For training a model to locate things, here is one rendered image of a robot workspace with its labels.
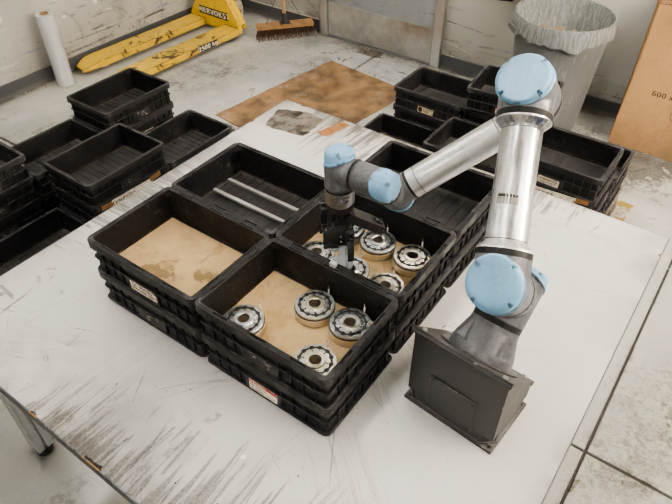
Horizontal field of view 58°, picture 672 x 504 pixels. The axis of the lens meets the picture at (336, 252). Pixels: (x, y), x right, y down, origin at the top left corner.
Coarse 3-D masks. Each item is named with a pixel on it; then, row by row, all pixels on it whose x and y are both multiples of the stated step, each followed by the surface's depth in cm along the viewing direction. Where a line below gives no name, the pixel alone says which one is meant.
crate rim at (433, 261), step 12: (312, 204) 173; (300, 216) 169; (408, 216) 170; (288, 228) 166; (444, 228) 166; (288, 240) 162; (312, 252) 158; (444, 252) 160; (432, 264) 155; (360, 276) 152; (420, 276) 152; (384, 288) 149; (408, 288) 149
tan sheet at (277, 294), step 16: (272, 272) 167; (256, 288) 163; (272, 288) 163; (288, 288) 163; (304, 288) 163; (240, 304) 158; (256, 304) 158; (272, 304) 158; (288, 304) 158; (336, 304) 158; (272, 320) 154; (288, 320) 154; (272, 336) 150; (288, 336) 150; (304, 336) 150; (320, 336) 150; (288, 352) 147; (336, 352) 147
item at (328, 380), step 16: (272, 240) 162; (256, 256) 158; (304, 256) 157; (336, 272) 153; (368, 288) 149; (224, 320) 141; (384, 320) 142; (240, 336) 139; (256, 336) 137; (368, 336) 137; (272, 352) 134; (352, 352) 134; (304, 368) 131; (336, 368) 131; (320, 384) 130
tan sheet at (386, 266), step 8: (312, 240) 177; (320, 240) 177; (360, 256) 172; (368, 264) 170; (376, 264) 170; (384, 264) 170; (392, 264) 170; (376, 272) 167; (384, 272) 167; (392, 272) 167; (408, 280) 165
